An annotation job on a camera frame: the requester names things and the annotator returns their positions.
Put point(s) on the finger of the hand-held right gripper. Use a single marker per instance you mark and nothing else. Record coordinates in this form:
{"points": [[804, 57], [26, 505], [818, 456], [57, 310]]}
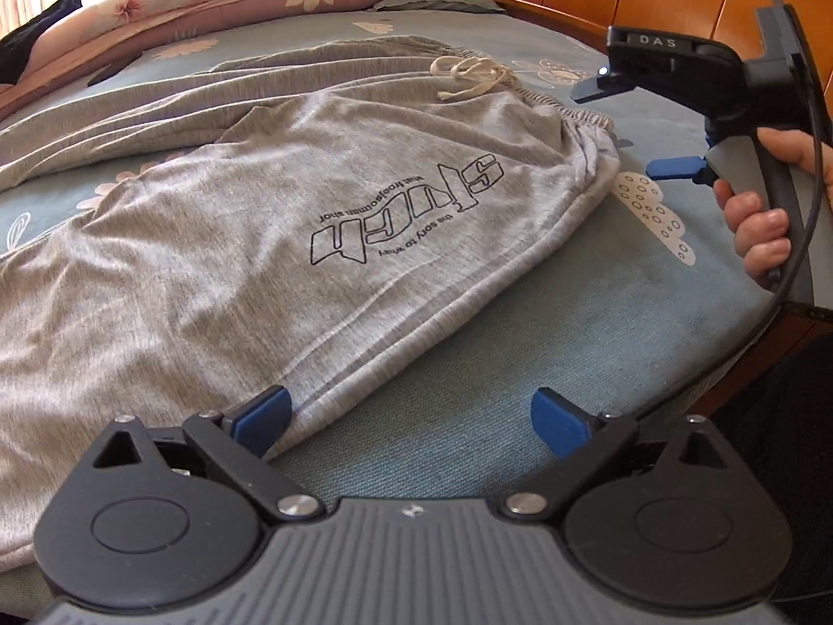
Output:
{"points": [[602, 83], [677, 169]]}

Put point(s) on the mauve floral quilt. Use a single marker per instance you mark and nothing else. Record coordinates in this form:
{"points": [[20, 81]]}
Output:
{"points": [[228, 19]]}

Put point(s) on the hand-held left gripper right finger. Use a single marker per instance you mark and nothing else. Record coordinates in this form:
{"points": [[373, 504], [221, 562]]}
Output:
{"points": [[556, 423]]}

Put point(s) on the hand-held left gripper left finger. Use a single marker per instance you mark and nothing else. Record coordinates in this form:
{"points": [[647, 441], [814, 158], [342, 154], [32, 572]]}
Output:
{"points": [[263, 420]]}

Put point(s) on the thin teal pillow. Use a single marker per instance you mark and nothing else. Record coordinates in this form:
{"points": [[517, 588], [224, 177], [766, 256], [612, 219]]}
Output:
{"points": [[442, 1]]}

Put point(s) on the teal printed bed sheet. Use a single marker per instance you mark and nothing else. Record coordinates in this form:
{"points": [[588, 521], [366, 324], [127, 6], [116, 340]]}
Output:
{"points": [[586, 312]]}

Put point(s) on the person's black clothing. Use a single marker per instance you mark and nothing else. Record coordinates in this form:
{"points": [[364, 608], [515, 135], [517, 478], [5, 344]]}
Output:
{"points": [[813, 469]]}

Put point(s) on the person's right hand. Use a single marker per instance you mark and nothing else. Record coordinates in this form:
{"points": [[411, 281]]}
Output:
{"points": [[758, 234]]}

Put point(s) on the black garment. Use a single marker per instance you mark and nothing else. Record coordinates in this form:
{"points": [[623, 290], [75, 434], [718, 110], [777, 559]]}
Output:
{"points": [[32, 45]]}

